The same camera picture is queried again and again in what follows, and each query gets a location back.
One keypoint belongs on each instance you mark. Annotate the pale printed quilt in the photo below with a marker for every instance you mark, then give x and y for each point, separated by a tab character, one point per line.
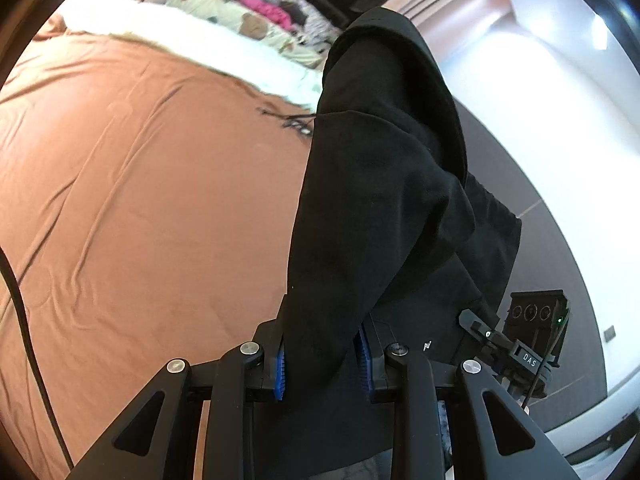
200	45

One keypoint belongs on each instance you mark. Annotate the floral cloth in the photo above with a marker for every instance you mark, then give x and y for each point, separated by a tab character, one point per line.
315	25

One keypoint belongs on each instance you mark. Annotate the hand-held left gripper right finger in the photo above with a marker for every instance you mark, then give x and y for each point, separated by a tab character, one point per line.
362	365

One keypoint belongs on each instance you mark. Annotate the large black garment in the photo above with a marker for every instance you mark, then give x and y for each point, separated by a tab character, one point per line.
380	185

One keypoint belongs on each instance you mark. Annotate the orange bed sheet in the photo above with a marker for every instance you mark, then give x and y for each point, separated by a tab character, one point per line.
150	210

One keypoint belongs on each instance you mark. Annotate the wall socket plate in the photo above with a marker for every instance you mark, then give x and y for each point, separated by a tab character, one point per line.
610	333

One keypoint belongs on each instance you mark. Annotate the pink cloth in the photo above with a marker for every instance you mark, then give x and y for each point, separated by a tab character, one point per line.
265	7

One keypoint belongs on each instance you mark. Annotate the brown bear plush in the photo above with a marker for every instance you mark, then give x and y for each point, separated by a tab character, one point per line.
252	24

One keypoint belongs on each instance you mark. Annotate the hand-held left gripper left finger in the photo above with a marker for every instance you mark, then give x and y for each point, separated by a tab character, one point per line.
280	370

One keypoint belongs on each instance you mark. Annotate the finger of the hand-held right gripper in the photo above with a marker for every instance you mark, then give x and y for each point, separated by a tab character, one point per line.
475	324

